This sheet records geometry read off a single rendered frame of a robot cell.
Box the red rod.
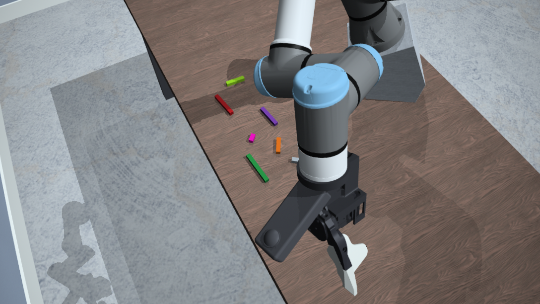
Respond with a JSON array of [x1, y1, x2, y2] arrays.
[[214, 94, 234, 115]]

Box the purple rod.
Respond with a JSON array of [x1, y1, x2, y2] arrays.
[[260, 107, 278, 126]]

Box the orange rectangular rod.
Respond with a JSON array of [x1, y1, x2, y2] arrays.
[[276, 137, 281, 154]]

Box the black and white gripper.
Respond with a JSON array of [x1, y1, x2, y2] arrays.
[[296, 151, 368, 296]]

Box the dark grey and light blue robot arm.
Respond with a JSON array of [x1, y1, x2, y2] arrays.
[[254, 0, 405, 262]]

